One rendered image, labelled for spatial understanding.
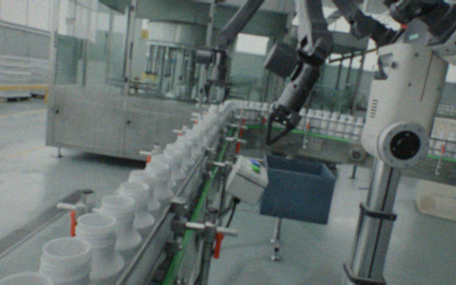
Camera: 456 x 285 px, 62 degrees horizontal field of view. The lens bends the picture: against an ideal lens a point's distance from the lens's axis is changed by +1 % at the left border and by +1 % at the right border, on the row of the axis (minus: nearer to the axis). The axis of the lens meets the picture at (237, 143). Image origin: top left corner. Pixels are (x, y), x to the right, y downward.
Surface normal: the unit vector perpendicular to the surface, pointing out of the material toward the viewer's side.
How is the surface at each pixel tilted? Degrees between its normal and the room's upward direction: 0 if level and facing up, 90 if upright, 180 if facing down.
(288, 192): 90
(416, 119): 101
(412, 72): 90
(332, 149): 90
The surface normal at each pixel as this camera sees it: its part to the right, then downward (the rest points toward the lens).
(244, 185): -0.04, 0.17
